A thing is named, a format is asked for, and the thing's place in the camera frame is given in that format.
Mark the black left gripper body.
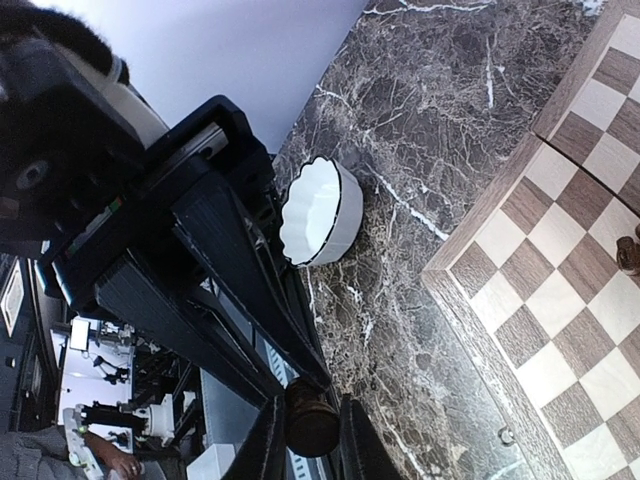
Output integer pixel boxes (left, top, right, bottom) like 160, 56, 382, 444
38, 95, 330, 400

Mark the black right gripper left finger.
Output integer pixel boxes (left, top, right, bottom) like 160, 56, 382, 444
224, 395, 286, 480

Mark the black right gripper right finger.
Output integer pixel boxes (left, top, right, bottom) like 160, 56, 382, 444
340, 395, 402, 480

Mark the dark wooden chess piece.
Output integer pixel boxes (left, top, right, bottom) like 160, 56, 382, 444
285, 377, 340, 458
616, 225, 640, 276

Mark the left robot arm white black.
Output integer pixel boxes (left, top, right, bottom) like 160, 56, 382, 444
1, 1, 331, 406

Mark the wooden chess board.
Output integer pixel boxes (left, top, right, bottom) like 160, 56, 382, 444
422, 1, 639, 479

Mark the white fluted ceramic bowl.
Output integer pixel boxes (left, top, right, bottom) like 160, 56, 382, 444
279, 156, 364, 267

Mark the person in background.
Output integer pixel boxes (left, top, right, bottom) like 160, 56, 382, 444
1, 425, 146, 480

